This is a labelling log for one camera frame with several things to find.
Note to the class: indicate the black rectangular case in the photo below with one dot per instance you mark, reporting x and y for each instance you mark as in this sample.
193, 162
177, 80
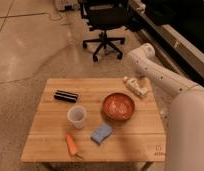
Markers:
66, 96

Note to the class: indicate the wooden table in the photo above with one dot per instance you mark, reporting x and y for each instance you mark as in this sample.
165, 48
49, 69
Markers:
94, 120

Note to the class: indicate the white plastic bottle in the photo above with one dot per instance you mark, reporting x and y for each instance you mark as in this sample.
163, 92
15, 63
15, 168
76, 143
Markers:
132, 85

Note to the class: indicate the black office chair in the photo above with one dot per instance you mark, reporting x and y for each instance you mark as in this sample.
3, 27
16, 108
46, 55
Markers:
104, 15

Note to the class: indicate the blue sponge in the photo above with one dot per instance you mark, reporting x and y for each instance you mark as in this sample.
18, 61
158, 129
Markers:
101, 133

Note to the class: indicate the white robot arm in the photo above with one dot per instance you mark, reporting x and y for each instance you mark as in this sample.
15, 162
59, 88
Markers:
185, 133

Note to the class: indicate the long workbench at right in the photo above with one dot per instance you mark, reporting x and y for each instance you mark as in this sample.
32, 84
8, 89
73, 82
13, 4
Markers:
182, 55

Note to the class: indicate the translucent plastic cup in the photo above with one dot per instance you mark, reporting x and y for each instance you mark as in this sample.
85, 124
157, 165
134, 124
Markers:
76, 115

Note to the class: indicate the orange toy carrot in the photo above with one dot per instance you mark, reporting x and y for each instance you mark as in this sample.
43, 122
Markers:
72, 146

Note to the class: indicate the orange ceramic bowl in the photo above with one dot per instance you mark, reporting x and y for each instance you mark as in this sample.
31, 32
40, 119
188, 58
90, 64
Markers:
118, 106

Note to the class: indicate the white device on floor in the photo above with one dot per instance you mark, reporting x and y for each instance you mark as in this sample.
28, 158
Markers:
62, 5

